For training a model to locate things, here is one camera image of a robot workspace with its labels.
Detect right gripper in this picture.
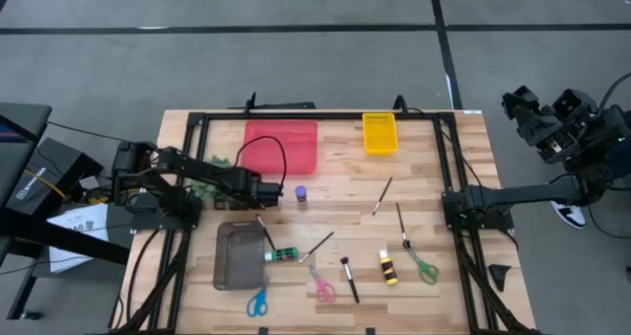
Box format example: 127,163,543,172
501,85,623,165

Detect thin black paintbrush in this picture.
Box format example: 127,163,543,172
255,214,277,251
372,176,394,217

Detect green paint bottle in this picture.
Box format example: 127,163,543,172
263,246,300,264

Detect thin brush pale tip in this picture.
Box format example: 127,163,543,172
297,231,335,265

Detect blue scissors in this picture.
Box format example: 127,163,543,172
245,275,270,318

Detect pink scissors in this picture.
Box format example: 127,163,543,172
308,264,338,304

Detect large black makeup brush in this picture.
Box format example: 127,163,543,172
339,255,361,304

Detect yellow paint bottle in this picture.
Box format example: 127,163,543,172
378,248,399,287

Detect green scissors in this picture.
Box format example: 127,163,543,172
402,238,440,286

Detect green artificial plant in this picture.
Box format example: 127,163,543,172
189,153,236,206

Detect pink translucent plastic bin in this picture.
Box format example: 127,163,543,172
241,119,319,176

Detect grey translucent plastic bin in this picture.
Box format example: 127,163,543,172
212,220,267,292

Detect black flat bar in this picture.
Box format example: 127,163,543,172
229,100,316,111

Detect person's leg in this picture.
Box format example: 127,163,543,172
608,137,631,179

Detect person's shoe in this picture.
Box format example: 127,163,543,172
549,199,589,231

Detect yellow plastic basket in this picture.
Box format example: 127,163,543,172
362,111,399,156

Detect black triangular plastic part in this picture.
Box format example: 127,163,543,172
488,263,513,294

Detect white paper sheet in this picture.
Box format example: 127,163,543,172
46,202,110,275

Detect black box with logo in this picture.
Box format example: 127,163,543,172
4,136,105,217

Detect black stand beam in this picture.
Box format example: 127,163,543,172
0,207,133,322

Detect black monitor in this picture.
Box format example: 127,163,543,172
0,101,53,213

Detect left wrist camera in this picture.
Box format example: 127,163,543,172
259,180,286,202

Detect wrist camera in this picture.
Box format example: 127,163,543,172
551,88,599,125
259,180,286,202

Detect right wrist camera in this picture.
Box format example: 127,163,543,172
551,88,599,125

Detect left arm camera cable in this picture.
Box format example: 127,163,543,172
235,135,289,188

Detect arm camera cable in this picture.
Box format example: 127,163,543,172
596,71,631,110
235,135,289,188

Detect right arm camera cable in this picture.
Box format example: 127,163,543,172
596,71,631,110

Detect thin black cable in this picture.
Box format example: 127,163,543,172
407,106,484,188
46,120,130,144

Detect black metal table frame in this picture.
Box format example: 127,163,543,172
105,108,543,335

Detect black floor cable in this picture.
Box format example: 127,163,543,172
587,204,631,240

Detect thick black cable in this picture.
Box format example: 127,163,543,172
125,229,164,329

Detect yellow strap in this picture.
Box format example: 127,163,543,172
23,167,68,199

